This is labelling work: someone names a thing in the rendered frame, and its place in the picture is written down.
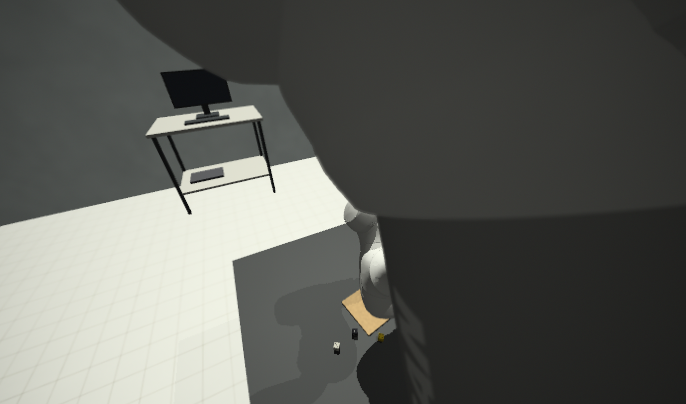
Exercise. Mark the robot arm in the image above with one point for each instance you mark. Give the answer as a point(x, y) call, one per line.
point(533, 153)

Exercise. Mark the tan square mat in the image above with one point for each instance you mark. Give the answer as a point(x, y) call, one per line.
point(355, 306)

